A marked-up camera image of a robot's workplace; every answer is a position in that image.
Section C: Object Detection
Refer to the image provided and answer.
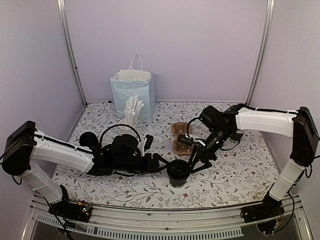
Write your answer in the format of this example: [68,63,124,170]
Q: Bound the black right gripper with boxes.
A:
[188,128,233,174]

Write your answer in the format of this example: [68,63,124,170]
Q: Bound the black and white paper cup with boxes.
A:
[169,177,188,188]

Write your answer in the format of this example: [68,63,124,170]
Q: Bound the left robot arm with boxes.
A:
[0,121,169,217]

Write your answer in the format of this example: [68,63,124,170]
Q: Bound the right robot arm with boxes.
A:
[189,104,320,218]

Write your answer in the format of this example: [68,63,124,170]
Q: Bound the brown cardboard cup carrier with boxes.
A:
[171,122,193,156]

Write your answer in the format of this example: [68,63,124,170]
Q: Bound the stack of paper cups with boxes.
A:
[225,131,245,148]

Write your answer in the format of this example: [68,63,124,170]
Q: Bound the stack of black lids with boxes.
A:
[79,131,100,152]

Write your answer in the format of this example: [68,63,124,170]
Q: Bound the light blue paper bag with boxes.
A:
[109,54,155,121]

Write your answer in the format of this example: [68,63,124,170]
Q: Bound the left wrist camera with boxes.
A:
[137,134,154,157]

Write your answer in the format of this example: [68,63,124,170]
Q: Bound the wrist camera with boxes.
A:
[177,134,201,146]
[137,134,154,157]

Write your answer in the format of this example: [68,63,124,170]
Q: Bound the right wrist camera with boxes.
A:
[177,134,201,146]

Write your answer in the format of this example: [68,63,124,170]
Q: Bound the aluminium table front rail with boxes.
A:
[21,195,314,240]

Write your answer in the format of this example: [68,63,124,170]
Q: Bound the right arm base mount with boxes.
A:
[240,203,285,223]

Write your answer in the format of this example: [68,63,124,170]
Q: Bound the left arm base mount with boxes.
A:
[49,200,93,223]

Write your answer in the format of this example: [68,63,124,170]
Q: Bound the aluminium frame post right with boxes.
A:
[245,0,275,105]

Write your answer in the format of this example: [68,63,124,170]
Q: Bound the aluminium frame post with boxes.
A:
[56,0,88,107]
[245,0,275,105]

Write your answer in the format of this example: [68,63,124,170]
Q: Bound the aluminium frame post left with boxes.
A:
[56,0,88,107]

